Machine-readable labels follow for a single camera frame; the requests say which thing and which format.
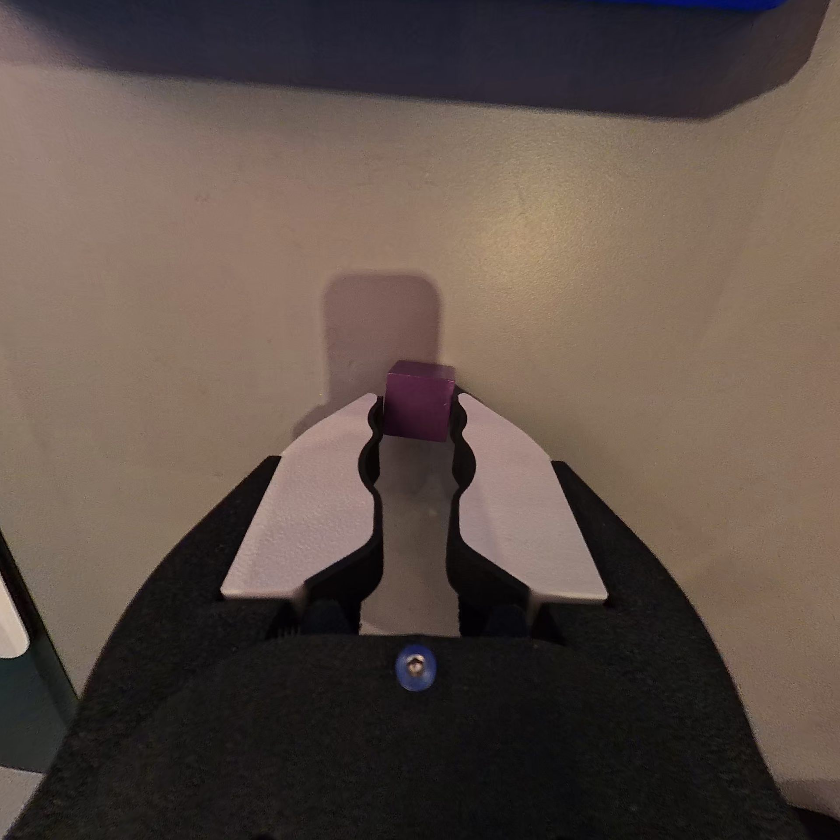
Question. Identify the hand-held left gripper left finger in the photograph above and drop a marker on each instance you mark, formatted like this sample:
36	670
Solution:
302	518

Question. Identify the purple wooden cube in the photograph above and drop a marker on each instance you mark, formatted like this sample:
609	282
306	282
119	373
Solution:
417	407

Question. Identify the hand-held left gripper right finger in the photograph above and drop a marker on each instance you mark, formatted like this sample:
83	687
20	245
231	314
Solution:
531	518

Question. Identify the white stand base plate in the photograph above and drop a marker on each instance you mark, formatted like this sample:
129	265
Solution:
10	623

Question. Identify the blue plastic bin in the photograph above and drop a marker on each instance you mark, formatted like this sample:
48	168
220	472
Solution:
689	4

